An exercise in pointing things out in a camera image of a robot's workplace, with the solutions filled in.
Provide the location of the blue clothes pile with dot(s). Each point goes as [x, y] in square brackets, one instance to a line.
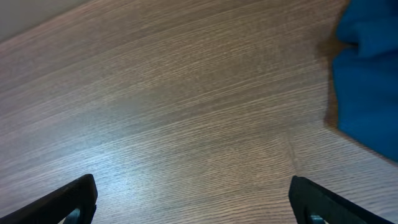
[365, 75]

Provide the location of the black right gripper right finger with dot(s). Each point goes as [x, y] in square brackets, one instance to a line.
[312, 203]

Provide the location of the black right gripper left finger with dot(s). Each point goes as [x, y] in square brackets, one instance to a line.
[75, 202]

